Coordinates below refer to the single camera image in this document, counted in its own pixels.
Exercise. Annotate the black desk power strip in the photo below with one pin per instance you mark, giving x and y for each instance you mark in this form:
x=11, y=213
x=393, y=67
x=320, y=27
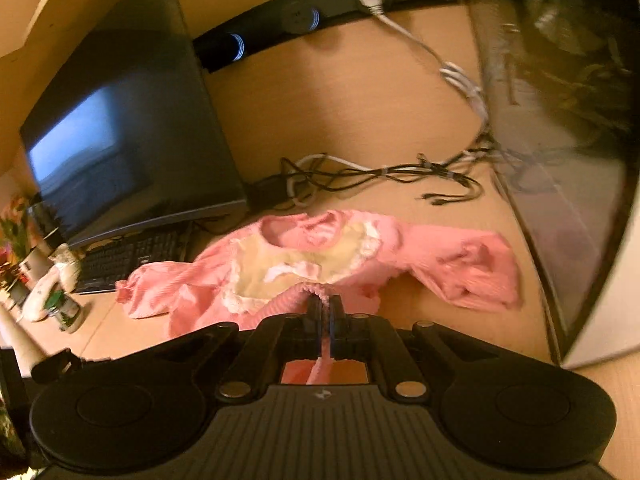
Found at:
x=270, y=37

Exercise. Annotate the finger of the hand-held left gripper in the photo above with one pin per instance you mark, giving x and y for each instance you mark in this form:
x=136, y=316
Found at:
x=56, y=364

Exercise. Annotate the flower bouquet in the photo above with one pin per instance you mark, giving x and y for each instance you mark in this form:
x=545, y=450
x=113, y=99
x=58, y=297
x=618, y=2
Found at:
x=14, y=225

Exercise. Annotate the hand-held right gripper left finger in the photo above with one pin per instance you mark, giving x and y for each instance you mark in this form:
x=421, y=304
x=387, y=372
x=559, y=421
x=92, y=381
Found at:
x=314, y=310

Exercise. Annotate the pink knitted baby garment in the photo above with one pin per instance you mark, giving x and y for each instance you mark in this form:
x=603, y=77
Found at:
x=440, y=265

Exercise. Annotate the glass-sided computer case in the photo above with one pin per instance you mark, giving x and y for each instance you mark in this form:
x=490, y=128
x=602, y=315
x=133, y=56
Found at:
x=565, y=135

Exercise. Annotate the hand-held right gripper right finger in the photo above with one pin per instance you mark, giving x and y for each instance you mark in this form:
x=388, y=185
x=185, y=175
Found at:
x=338, y=312

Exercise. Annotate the black power adapter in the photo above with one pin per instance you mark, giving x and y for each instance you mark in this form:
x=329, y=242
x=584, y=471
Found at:
x=267, y=190

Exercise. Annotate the black keyboard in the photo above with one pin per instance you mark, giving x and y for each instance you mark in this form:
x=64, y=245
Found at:
x=130, y=257

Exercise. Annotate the black computer monitor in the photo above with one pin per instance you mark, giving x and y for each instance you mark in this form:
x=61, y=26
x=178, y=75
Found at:
x=125, y=110

